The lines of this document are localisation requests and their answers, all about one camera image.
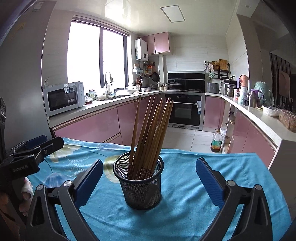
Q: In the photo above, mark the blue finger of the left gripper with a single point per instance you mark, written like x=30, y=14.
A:
x=51, y=146
x=30, y=144

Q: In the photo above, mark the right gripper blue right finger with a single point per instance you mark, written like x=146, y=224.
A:
x=213, y=181

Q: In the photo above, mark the blue floral tablecloth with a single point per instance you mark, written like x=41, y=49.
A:
x=185, y=210

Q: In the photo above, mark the pink cabinets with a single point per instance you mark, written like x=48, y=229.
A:
x=104, y=121
x=244, y=133

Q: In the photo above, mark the pink lower cabinets right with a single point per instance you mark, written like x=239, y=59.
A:
x=244, y=133

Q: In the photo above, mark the black mesh utensil cup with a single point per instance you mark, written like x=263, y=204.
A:
x=142, y=194

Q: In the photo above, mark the black dish rack shelf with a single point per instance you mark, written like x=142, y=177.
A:
x=217, y=69

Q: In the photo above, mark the steel pot on counter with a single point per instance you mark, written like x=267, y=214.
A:
x=229, y=89

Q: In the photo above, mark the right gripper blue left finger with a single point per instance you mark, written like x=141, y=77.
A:
x=85, y=183

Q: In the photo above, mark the teal plastic bag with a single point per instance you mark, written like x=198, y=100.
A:
x=265, y=94

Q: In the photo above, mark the pink lower cabinets left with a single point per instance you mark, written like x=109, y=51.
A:
x=104, y=121

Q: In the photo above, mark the silver microwave oven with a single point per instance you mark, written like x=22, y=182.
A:
x=63, y=97

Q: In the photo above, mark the cooking oil bottle on floor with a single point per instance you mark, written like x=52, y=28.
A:
x=217, y=141

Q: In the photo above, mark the left hand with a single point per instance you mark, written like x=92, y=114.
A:
x=26, y=194

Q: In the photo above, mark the white water heater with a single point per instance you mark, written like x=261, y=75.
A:
x=141, y=53

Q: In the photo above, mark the pink wall cabinet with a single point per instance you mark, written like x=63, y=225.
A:
x=158, y=43

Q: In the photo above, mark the black built-in oven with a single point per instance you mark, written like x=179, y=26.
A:
x=187, y=90

